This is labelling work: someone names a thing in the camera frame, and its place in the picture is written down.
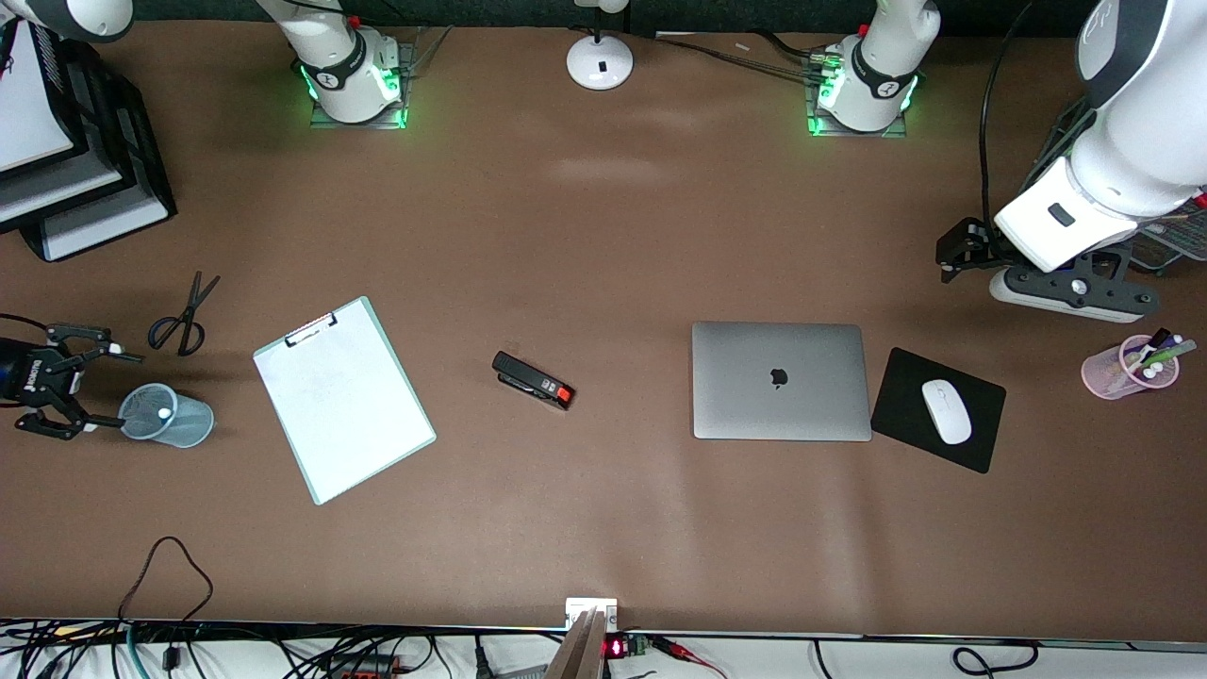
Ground grey laptop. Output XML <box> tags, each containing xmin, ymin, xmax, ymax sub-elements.
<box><xmin>691</xmin><ymin>321</ymin><xmax>873</xmax><ymax>442</ymax></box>

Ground purple black marker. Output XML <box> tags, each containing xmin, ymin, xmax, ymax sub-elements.
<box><xmin>1127</xmin><ymin>327</ymin><xmax>1172</xmax><ymax>369</ymax></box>

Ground green marker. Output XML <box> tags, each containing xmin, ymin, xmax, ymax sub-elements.
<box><xmin>1136</xmin><ymin>339</ymin><xmax>1199</xmax><ymax>373</ymax></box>

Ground pink translucent pen cup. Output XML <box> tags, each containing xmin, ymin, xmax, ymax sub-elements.
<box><xmin>1082</xmin><ymin>337</ymin><xmax>1181</xmax><ymax>401</ymax></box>

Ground black scissors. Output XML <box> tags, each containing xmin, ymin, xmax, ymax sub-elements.
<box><xmin>147</xmin><ymin>272</ymin><xmax>222</xmax><ymax>357</ymax></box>

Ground white paper sheet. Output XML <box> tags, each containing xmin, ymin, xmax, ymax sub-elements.
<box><xmin>255</xmin><ymin>302</ymin><xmax>433</xmax><ymax>501</ymax></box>
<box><xmin>0</xmin><ymin>19</ymin><xmax>78</xmax><ymax>175</ymax></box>
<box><xmin>42</xmin><ymin>189</ymin><xmax>173</xmax><ymax>262</ymax></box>
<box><xmin>0</xmin><ymin>151</ymin><xmax>124</xmax><ymax>225</ymax></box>

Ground light blue mesh cup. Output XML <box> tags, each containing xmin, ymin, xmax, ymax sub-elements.
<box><xmin>117</xmin><ymin>382</ymin><xmax>215</xmax><ymax>449</ymax></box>

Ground white computer mouse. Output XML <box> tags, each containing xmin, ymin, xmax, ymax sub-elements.
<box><xmin>920</xmin><ymin>379</ymin><xmax>973</xmax><ymax>446</ymax></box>

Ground black mouse pad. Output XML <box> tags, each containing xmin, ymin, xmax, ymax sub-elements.
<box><xmin>869</xmin><ymin>347</ymin><xmax>1007</xmax><ymax>474</ymax></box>

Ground black stacked letter tray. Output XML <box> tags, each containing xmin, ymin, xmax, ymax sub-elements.
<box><xmin>0</xmin><ymin>19</ymin><xmax>178</xmax><ymax>263</ymax></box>

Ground mint green clipboard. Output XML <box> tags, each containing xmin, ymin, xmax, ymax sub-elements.
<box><xmin>252</xmin><ymin>295</ymin><xmax>438</xmax><ymax>506</ymax></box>

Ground black red connector block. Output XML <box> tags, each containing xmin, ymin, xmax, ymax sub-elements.
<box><xmin>321</xmin><ymin>654</ymin><xmax>402</xmax><ymax>679</ymax></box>

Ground white lamp base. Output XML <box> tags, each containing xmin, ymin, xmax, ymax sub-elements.
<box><xmin>566</xmin><ymin>0</ymin><xmax>635</xmax><ymax>91</ymax></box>

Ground black stapler red tip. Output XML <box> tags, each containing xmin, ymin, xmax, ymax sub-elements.
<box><xmin>491</xmin><ymin>351</ymin><xmax>575</xmax><ymax>411</ymax></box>

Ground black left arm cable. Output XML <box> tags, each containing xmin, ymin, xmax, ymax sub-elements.
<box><xmin>979</xmin><ymin>0</ymin><xmax>1034</xmax><ymax>227</ymax></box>

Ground black wire mesh organizer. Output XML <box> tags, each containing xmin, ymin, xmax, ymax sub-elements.
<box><xmin>1023</xmin><ymin>90</ymin><xmax>1207</xmax><ymax>274</ymax></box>

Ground brown looped cable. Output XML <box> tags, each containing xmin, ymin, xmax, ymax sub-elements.
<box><xmin>118</xmin><ymin>536</ymin><xmax>214</xmax><ymax>661</ymax></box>

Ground clear arm base plate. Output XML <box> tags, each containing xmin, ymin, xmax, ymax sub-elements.
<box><xmin>309</xmin><ymin>40</ymin><xmax>416</xmax><ymax>130</ymax></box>
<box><xmin>804</xmin><ymin>52</ymin><xmax>911</xmax><ymax>140</ymax></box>

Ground black cable tangle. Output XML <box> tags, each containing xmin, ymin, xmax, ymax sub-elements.
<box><xmin>0</xmin><ymin>621</ymin><xmax>124</xmax><ymax>679</ymax></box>

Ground black base cable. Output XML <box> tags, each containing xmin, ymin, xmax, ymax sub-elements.
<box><xmin>745</xmin><ymin>28</ymin><xmax>835</xmax><ymax>65</ymax></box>
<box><xmin>655</xmin><ymin>36</ymin><xmax>831</xmax><ymax>81</ymax></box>

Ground black coiled cable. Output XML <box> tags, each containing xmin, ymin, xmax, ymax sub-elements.
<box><xmin>951</xmin><ymin>641</ymin><xmax>1040</xmax><ymax>678</ymax></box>

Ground red wire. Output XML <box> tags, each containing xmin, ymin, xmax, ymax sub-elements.
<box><xmin>651</xmin><ymin>637</ymin><xmax>729</xmax><ymax>679</ymax></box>

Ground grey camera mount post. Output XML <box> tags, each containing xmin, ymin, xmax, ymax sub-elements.
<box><xmin>545</xmin><ymin>597</ymin><xmax>620</xmax><ymax>679</ymax></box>

